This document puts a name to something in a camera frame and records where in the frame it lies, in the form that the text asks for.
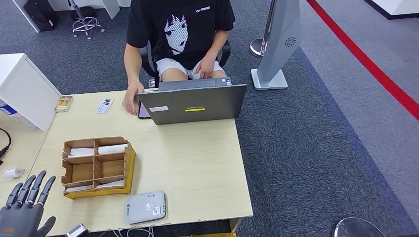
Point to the person's right hand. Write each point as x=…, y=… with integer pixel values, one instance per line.
x=131, y=98

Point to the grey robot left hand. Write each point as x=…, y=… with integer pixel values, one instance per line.
x=19, y=219

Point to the person's left hand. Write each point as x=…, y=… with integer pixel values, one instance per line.
x=205, y=68

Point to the white ID card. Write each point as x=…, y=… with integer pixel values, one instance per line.
x=105, y=106

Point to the person's left forearm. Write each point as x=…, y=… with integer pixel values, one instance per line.
x=217, y=44

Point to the person's right forearm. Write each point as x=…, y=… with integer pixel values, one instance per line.
x=132, y=65

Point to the person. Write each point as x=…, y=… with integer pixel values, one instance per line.
x=186, y=32

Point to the white card in organizer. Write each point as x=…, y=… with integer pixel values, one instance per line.
x=82, y=152
x=109, y=184
x=113, y=149
x=78, y=188

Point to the gold patterned key card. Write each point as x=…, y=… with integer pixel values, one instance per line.
x=64, y=104

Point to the wooden card organizer box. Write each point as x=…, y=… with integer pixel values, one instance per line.
x=98, y=168

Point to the grey card reader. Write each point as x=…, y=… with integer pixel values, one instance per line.
x=145, y=207

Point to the dark smartphone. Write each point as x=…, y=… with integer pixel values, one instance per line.
x=143, y=112

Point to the grey laptop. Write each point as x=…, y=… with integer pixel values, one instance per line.
x=193, y=103

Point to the black office chair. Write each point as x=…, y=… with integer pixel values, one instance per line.
x=148, y=63

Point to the white charger plug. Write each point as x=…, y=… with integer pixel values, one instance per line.
x=13, y=172

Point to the grey kiosk stand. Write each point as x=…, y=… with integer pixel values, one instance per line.
x=278, y=42

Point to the chrome base stool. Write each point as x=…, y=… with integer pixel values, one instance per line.
x=85, y=24

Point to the white furniture panel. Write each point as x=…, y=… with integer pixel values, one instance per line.
x=111, y=8

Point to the plastic water bottle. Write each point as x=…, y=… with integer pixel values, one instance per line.
x=16, y=116

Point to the white cabinet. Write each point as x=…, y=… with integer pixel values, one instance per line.
x=26, y=88

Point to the black bag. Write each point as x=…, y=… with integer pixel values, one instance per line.
x=41, y=14

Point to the pale wooden desk panel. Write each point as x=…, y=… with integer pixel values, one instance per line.
x=235, y=225

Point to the red floor tape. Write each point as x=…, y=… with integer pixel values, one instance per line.
x=370, y=65

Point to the white platform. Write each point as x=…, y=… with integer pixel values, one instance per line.
x=396, y=8

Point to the round chrome base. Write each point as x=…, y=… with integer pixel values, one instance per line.
x=356, y=229

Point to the chrome stanchion post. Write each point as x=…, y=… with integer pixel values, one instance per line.
x=260, y=47

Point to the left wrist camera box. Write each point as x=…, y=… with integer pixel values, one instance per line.
x=77, y=231

